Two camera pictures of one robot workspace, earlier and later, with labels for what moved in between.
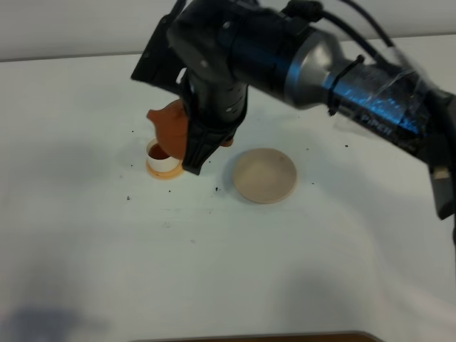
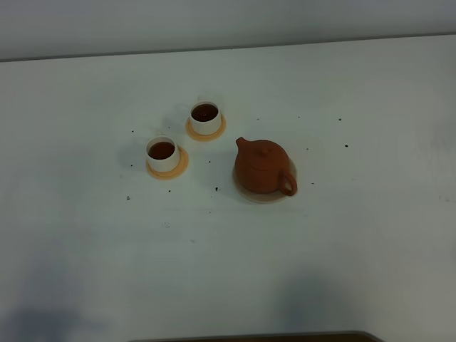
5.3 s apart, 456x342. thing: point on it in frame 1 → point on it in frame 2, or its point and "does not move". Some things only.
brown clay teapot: (171, 127) → (262, 166)
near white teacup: (157, 159) does not move
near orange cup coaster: (167, 175) does not move
